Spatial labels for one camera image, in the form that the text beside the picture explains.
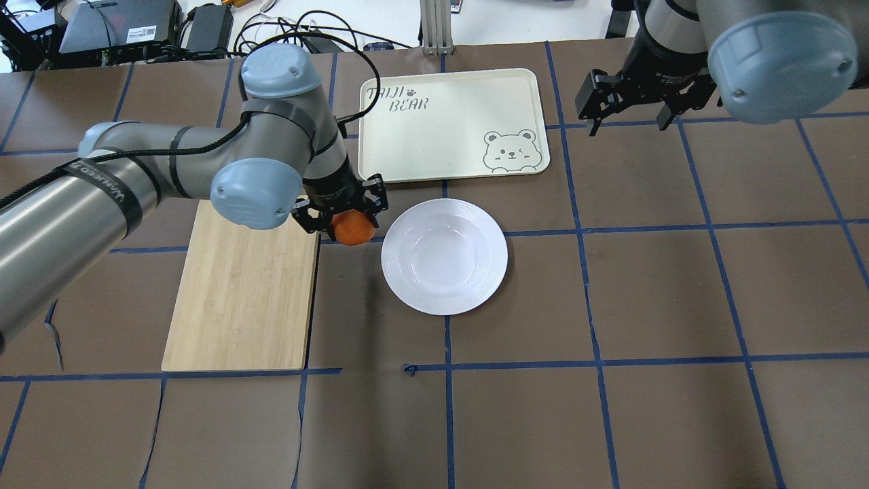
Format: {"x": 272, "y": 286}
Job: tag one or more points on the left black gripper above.
{"x": 332, "y": 190}

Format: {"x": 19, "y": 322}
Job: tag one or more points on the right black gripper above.
{"x": 662, "y": 70}

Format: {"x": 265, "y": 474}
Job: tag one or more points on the white round plate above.
{"x": 444, "y": 257}

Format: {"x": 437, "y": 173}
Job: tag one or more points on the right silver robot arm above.
{"x": 768, "y": 61}

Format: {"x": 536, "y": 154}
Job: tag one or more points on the cream bear tray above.
{"x": 462, "y": 125}

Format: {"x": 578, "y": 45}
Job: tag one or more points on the orange fruit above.
{"x": 352, "y": 228}

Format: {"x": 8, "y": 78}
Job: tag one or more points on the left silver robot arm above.
{"x": 285, "y": 159}

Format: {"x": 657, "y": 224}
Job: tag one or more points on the aluminium frame post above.
{"x": 436, "y": 28}

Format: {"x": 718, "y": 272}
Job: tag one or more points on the black power brick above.
{"x": 208, "y": 31}

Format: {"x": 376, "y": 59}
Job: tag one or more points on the wooden cutting board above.
{"x": 244, "y": 299}

